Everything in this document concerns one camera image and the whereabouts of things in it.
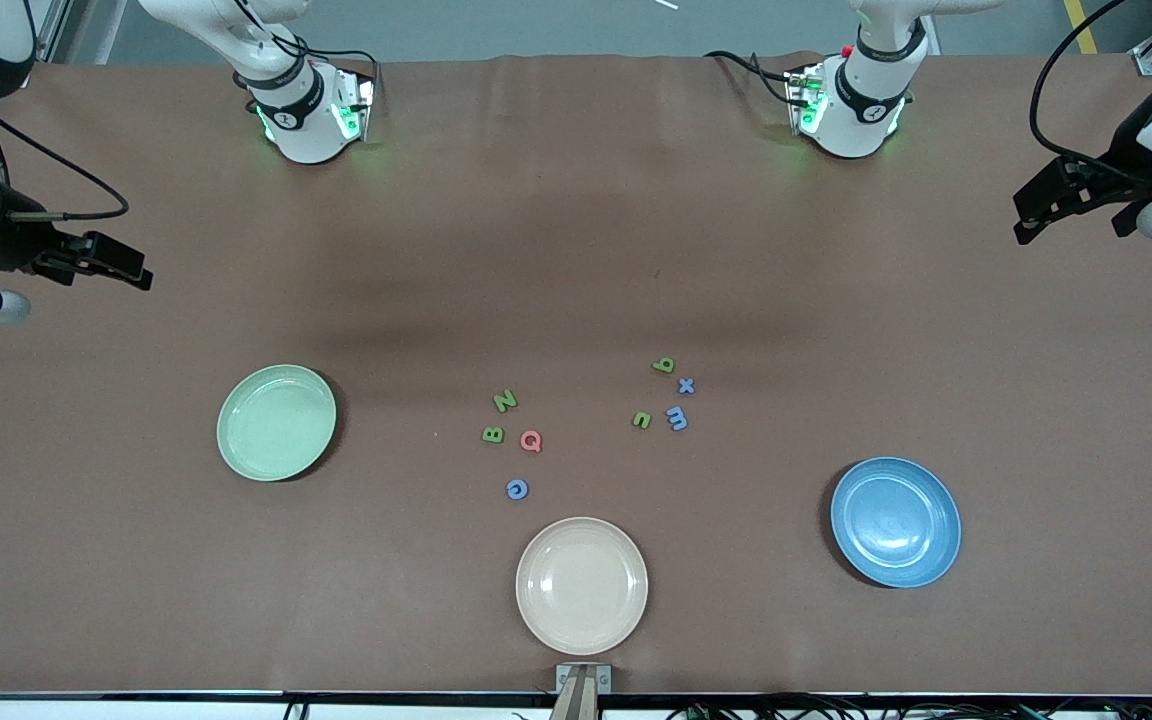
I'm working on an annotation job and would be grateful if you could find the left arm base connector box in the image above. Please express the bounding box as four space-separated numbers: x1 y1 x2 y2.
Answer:
786 65 827 136

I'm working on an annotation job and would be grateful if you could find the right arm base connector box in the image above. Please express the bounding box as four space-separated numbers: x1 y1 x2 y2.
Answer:
331 65 377 141

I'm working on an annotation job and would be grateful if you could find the light green plate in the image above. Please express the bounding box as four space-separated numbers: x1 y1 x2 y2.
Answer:
216 364 338 483

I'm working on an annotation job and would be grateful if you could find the black table edge strip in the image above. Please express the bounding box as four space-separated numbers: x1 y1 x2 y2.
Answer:
0 689 1152 701

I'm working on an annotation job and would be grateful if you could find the blue plate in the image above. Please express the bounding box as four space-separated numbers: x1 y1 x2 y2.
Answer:
829 456 963 589

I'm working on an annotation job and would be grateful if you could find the brown table cover sheet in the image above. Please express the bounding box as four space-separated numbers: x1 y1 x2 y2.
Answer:
0 52 1152 696

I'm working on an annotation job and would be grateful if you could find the beige plate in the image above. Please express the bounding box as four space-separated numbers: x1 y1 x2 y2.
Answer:
515 516 650 657

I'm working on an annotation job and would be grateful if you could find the black right arm base cable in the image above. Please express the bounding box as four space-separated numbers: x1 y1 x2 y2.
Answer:
231 0 382 96

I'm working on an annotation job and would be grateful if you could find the black arm base cable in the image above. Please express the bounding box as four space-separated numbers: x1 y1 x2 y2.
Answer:
704 50 797 101
231 0 382 96

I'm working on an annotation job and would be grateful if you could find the black left arm base cable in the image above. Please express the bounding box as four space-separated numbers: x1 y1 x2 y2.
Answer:
704 50 797 101

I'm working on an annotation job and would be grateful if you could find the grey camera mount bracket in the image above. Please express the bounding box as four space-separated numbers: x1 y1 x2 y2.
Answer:
548 663 613 720

